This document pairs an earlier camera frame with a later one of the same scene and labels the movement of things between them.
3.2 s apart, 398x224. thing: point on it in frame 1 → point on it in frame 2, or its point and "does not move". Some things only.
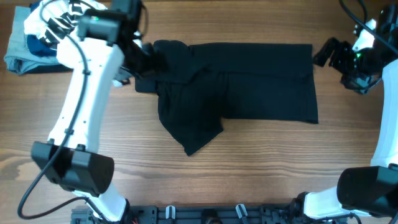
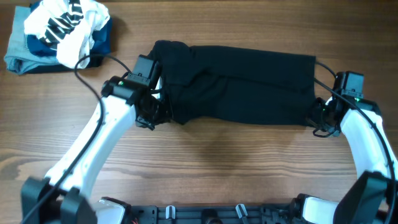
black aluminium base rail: x=208 y=214 does not move
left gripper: x=151 y=66 → x=166 y=113
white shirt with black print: x=61 y=14 does not move
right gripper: x=343 y=49 → x=319 y=102
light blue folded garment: x=18 y=59 does not move
